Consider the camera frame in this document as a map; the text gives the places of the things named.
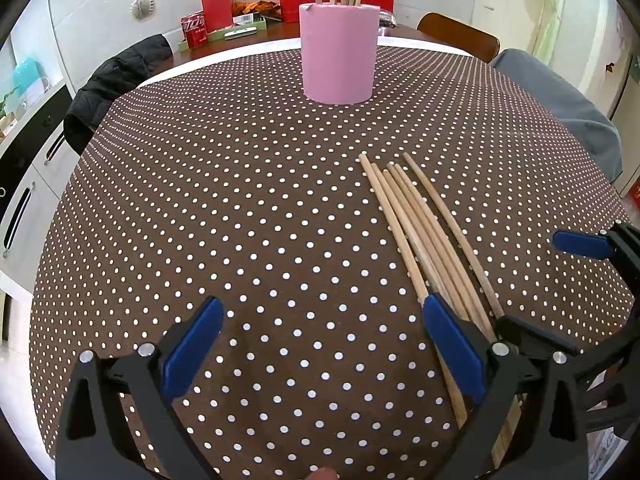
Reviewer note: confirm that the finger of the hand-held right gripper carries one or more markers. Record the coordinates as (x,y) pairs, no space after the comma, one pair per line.
(582,245)
(535,337)

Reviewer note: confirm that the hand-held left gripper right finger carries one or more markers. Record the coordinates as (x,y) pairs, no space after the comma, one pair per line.
(452,345)

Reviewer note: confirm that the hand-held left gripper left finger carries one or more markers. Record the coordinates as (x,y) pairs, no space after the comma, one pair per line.
(195,345)

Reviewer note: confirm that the pile of wooden chopsticks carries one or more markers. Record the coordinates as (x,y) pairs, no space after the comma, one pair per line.
(420,230)

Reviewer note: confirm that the pink cup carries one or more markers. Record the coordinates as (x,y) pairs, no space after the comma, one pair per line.
(337,60)

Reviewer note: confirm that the person's left hand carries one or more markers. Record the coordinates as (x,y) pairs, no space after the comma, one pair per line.
(324,475)

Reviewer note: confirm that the grey garment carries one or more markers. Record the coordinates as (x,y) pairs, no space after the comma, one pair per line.
(560,105)

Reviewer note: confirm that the brown polka dot tablecloth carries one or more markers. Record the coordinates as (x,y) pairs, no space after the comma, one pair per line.
(250,210)

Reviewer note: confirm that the light green curtain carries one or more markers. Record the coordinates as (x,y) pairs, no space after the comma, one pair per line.
(547,10)

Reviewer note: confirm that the white black sideboard cabinet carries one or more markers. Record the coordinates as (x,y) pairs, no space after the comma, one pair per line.
(30,170)

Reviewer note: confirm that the brown wooden chair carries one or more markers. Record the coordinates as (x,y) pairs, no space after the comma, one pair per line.
(460,35)

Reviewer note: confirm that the white door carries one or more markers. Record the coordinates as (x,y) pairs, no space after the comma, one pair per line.
(495,10)

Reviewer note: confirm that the black jacket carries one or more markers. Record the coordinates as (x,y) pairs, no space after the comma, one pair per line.
(115,80)

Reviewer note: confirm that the clear plastic packet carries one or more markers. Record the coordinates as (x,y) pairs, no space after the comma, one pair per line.
(387,19)

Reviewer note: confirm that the green tray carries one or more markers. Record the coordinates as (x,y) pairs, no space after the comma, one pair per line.
(212,36)

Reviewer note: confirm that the small white gadget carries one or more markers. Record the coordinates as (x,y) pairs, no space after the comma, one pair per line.
(236,34)

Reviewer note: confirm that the turquoise white humidifier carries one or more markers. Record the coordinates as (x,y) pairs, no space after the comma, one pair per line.
(30,77)

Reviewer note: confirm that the red soda can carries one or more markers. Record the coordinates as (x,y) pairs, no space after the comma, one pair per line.
(194,29)

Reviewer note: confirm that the small white labelled box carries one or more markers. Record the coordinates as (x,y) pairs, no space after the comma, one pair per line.
(247,19)

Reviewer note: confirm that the tall red gift box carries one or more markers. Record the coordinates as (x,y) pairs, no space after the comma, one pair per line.
(217,7)

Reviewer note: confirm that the orange snack packets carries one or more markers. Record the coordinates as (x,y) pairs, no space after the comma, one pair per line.
(255,8)

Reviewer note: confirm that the white round wall ornament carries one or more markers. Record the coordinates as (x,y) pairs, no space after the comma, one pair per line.
(143,8)

